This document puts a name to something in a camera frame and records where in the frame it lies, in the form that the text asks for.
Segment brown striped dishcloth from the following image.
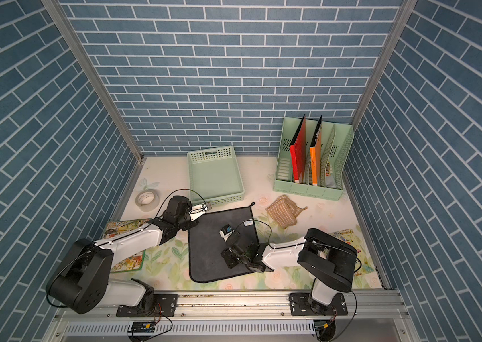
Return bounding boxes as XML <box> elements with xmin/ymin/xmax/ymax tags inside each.
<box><xmin>266</xmin><ymin>195</ymin><xmax>307</xmax><ymax>229</ymax></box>

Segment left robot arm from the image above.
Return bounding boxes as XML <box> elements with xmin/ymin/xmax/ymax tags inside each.
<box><xmin>46</xmin><ymin>195</ymin><xmax>212</xmax><ymax>316</ymax></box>

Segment left picture book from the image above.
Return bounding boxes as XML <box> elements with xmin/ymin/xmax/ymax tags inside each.
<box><xmin>103</xmin><ymin>219</ymin><xmax>145</xmax><ymax>273</ymax></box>

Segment left electronics board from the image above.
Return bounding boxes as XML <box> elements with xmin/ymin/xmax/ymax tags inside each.
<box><xmin>128</xmin><ymin>321</ymin><xmax>156</xmax><ymax>335</ymax></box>

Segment green file organizer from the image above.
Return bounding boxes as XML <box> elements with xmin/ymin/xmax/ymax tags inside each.
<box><xmin>274</xmin><ymin>118</ymin><xmax>354</xmax><ymax>201</ymax></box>

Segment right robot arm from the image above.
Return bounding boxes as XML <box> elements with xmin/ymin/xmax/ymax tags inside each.
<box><xmin>220</xmin><ymin>225</ymin><xmax>362</xmax><ymax>316</ymax></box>

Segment red folder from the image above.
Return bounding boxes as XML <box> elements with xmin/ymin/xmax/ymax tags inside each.
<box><xmin>289</xmin><ymin>115</ymin><xmax>306</xmax><ymax>183</ymax></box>

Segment orange folder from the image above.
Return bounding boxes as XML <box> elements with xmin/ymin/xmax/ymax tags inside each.
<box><xmin>310</xmin><ymin>117</ymin><xmax>322</xmax><ymax>186</ymax></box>

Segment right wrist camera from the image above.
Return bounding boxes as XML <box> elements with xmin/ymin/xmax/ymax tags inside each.
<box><xmin>219</xmin><ymin>225</ymin><xmax>235</xmax><ymax>241</ymax></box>

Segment electronics board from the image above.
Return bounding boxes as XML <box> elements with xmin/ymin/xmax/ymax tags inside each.
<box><xmin>128</xmin><ymin>321</ymin><xmax>156</xmax><ymax>335</ymax></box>
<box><xmin>315</xmin><ymin>321</ymin><xmax>336</xmax><ymax>341</ymax></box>

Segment roll of clear tape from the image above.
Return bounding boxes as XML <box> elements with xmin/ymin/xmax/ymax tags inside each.
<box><xmin>135</xmin><ymin>190</ymin><xmax>160</xmax><ymax>212</ymax></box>

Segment green plastic basket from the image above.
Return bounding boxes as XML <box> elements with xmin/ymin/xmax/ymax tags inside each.
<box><xmin>187</xmin><ymin>145</ymin><xmax>245</xmax><ymax>207</ymax></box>

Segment green and grey dishcloth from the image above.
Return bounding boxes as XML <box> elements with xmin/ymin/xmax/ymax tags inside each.
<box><xmin>188</xmin><ymin>205</ymin><xmax>259</xmax><ymax>284</ymax></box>

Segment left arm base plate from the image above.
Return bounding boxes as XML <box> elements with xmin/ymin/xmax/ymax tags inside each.
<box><xmin>116</xmin><ymin>293</ymin><xmax>179</xmax><ymax>318</ymax></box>

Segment floral table mat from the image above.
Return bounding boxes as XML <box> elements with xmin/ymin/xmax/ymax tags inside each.
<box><xmin>135</xmin><ymin>192</ymin><xmax>382</xmax><ymax>291</ymax></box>

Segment aluminium front rail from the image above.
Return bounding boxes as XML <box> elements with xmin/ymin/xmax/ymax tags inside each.
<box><xmin>44</xmin><ymin>290</ymin><xmax>419</xmax><ymax>341</ymax></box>

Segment right electronics board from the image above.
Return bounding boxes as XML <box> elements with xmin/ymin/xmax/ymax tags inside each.
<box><xmin>315</xmin><ymin>321</ymin><xmax>336</xmax><ymax>341</ymax></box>

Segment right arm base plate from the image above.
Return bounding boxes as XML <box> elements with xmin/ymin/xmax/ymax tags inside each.
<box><xmin>289</xmin><ymin>292</ymin><xmax>349</xmax><ymax>316</ymax></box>

